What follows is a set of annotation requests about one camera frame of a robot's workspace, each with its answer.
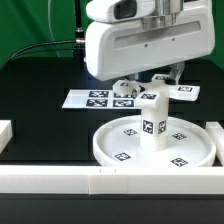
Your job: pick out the white front fence bar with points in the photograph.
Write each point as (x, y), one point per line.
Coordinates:
(106, 180)

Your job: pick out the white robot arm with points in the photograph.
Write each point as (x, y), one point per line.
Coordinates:
(131, 36)

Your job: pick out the white round table top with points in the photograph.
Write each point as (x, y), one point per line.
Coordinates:
(131, 142)

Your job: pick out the white left fence block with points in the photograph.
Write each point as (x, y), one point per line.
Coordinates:
(5, 133)

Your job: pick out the white marker sheet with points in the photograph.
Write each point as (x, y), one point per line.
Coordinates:
(97, 99)

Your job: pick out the white cross-shaped table base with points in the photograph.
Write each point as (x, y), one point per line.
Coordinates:
(158, 87)

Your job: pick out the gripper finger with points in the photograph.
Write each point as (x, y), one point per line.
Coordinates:
(136, 87)
(176, 71)

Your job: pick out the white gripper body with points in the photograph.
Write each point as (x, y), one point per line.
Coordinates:
(131, 36)

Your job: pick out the white right fence block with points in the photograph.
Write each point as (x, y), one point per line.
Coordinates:
(216, 132)

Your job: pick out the white fence block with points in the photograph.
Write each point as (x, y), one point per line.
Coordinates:
(216, 132)
(5, 133)

